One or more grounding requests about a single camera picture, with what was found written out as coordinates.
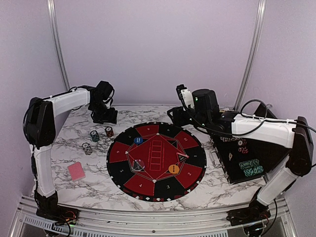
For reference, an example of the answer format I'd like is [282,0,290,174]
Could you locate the red brown poker chip stack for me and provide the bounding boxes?
[105,126,114,137]

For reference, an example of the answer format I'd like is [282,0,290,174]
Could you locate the green poker chip stack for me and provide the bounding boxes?
[90,130,100,142]

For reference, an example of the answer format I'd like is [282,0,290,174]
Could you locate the round red black poker mat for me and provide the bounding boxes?
[107,122,207,202]

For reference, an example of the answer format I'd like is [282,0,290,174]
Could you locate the teal chip row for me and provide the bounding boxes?
[244,165,264,177]
[239,159,260,170]

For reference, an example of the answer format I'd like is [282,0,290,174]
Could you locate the triangular all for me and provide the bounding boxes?
[176,153,189,163]

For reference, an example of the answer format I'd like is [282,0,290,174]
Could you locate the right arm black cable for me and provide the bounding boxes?
[184,98,316,139]

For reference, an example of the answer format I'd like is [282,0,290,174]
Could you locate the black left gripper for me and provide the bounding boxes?
[89,101,117,124]

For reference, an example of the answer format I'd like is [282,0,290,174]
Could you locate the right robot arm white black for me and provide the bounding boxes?
[167,84,314,221]

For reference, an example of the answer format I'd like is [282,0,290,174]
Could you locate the white black poker chip stack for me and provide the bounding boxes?
[82,143,93,156]

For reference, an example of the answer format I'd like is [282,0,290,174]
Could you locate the red dice in case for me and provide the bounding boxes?
[238,147,249,154]

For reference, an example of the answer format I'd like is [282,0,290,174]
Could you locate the orange big blind button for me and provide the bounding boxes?
[168,164,180,174]

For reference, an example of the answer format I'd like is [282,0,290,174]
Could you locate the aluminium frame post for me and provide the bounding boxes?
[234,0,267,111]
[47,0,70,90]

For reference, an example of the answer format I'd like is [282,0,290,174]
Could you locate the front aluminium rail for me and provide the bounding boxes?
[9,196,297,237]

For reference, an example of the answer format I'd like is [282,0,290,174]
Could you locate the teal chip row upper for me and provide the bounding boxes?
[239,159,260,170]

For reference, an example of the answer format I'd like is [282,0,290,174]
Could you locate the black poker set case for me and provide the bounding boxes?
[209,103,294,185]

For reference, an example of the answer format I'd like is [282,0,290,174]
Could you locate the blue small blind button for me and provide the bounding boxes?
[134,137,143,145]

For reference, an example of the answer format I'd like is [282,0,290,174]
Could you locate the red playing card deck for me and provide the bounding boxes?
[68,162,85,181]

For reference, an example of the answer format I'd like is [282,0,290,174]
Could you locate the left aluminium frame post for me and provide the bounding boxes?
[47,0,70,90]

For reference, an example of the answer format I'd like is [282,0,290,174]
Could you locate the right aluminium frame post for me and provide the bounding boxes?
[234,0,267,111]

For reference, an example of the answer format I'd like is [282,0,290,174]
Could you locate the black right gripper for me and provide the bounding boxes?
[167,106,210,130]

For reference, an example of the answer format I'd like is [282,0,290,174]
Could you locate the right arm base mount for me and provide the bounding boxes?
[226,207,271,226]

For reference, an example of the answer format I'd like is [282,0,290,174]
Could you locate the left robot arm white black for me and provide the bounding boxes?
[23,81,118,220]

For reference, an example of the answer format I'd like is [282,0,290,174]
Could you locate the teal chip row lower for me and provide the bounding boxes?
[244,165,264,177]

